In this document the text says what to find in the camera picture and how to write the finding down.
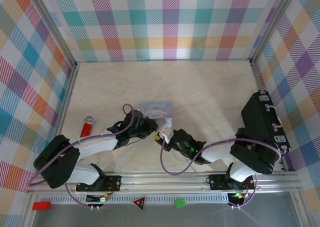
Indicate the blue cartoon print tin box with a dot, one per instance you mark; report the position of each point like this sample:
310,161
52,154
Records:
156,109

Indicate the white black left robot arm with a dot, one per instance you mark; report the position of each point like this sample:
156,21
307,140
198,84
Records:
97,143

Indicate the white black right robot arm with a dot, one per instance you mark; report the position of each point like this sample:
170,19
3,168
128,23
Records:
250,149

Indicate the red toy microphone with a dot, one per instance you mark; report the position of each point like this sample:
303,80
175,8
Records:
87,128

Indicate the green block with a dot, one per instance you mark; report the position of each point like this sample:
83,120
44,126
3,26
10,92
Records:
180,203

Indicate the red black triangle sticker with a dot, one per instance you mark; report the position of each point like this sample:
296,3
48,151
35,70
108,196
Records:
139,202

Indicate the small connector board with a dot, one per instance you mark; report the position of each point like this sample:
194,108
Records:
100,198
238,195

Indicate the black briefcase with metal latches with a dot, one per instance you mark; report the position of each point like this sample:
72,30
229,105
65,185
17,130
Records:
257,112

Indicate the red block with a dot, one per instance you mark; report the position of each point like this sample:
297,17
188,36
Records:
41,205

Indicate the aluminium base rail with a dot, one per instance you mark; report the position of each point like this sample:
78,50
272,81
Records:
162,183

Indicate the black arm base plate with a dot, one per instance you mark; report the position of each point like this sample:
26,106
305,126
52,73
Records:
217,182
112,182

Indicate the aluminium upright frame post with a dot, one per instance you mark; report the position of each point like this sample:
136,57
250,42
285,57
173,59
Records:
53,27
272,22

